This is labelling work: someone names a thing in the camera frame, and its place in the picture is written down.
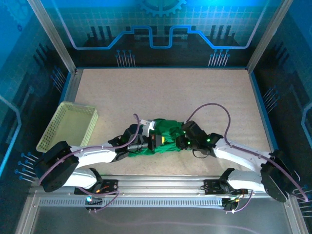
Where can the green t-shirt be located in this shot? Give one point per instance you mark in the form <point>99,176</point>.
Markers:
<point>168,126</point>

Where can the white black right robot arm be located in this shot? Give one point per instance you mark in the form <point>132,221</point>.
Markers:
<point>239,156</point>

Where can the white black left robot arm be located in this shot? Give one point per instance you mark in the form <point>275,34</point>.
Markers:
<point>97,153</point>

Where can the pale yellow plastic basket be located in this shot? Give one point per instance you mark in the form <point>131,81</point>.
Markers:
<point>65,122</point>

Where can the steel sheet panel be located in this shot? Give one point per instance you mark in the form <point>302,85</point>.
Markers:
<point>73,219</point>

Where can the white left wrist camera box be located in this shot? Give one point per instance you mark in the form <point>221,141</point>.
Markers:
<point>147,126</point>

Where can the aluminium mounting rail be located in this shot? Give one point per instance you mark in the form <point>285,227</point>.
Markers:
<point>158,185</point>

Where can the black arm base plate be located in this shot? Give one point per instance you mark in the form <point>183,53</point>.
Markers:
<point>111,186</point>
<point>212,187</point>

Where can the aluminium frame post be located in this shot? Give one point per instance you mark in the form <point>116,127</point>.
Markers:
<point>267,36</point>
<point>54,36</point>

